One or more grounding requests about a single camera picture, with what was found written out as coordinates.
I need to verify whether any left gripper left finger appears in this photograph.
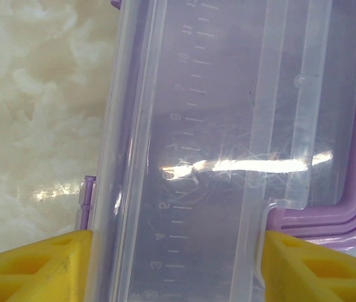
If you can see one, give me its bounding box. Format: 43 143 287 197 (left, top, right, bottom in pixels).
0 230 94 302

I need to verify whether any purple plastic tool box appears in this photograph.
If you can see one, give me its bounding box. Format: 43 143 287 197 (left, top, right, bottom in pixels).
76 0 356 302

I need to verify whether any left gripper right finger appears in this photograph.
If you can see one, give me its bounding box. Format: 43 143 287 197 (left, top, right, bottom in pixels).
264 230 356 302

